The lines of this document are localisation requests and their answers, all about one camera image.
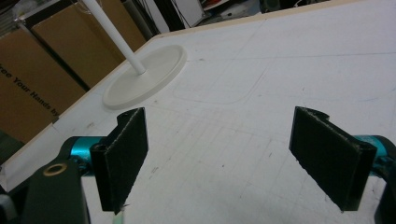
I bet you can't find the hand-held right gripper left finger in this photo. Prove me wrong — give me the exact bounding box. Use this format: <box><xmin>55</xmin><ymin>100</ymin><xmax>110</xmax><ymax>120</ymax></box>
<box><xmin>89</xmin><ymin>106</ymin><xmax>149</xmax><ymax>216</ymax></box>

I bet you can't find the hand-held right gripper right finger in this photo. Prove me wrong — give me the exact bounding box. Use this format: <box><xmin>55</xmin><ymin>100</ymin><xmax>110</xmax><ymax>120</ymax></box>
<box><xmin>289</xmin><ymin>105</ymin><xmax>378</xmax><ymax>213</ymax></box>

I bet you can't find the narrow spatula with green handle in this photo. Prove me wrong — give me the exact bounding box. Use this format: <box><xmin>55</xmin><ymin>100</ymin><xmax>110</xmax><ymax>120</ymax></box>
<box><xmin>113</xmin><ymin>208</ymin><xmax>125</xmax><ymax>224</ymax></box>

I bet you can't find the white utensil rack stand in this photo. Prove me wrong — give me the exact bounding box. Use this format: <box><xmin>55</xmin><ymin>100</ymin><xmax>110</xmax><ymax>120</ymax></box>
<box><xmin>80</xmin><ymin>0</ymin><xmax>188</xmax><ymax>111</ymax></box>

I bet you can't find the white gridded mat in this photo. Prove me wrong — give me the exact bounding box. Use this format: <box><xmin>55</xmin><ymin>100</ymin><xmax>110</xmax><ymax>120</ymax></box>
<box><xmin>4</xmin><ymin>0</ymin><xmax>396</xmax><ymax>224</ymax></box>

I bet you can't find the plain brown cardboard box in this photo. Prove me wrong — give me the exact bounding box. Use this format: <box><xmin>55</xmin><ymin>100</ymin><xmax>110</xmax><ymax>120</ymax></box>
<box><xmin>31</xmin><ymin>0</ymin><xmax>148</xmax><ymax>90</ymax></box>

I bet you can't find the white panel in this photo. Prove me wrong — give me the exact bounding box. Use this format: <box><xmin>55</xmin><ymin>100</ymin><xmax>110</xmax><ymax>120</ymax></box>
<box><xmin>172</xmin><ymin>0</ymin><xmax>205</xmax><ymax>28</ymax></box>

